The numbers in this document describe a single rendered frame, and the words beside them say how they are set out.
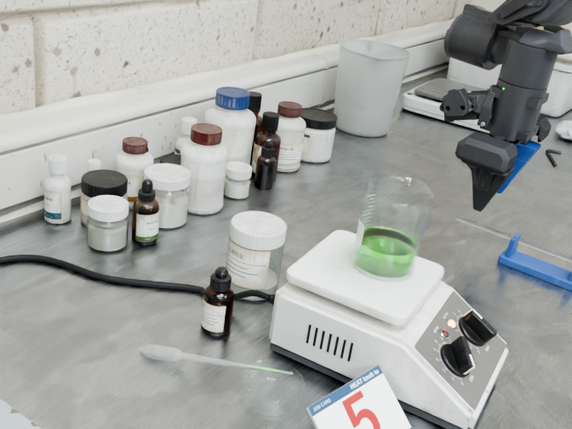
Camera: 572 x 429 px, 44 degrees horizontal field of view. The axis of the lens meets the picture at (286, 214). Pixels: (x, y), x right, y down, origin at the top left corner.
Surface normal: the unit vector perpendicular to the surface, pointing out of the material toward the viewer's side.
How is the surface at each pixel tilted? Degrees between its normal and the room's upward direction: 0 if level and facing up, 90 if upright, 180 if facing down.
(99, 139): 90
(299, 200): 0
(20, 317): 0
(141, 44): 90
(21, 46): 90
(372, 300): 0
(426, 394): 90
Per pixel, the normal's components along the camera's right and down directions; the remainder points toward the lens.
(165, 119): 0.82, 0.34
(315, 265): 0.13, -0.89
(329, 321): -0.48, 0.33
